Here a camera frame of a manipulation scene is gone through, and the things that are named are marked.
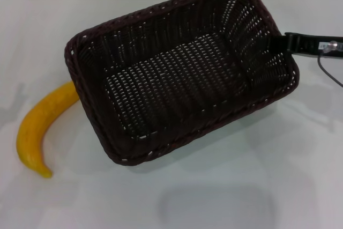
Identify thin black right gripper cable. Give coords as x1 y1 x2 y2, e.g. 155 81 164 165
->
317 51 343 88

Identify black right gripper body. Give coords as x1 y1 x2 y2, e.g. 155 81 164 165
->
294 34 343 60

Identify yellow banana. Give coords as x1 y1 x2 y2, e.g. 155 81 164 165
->
16 80 81 179

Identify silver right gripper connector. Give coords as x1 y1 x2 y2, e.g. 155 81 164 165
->
320 40 343 53

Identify black woven plastic basket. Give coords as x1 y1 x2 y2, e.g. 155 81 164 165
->
64 0 300 166

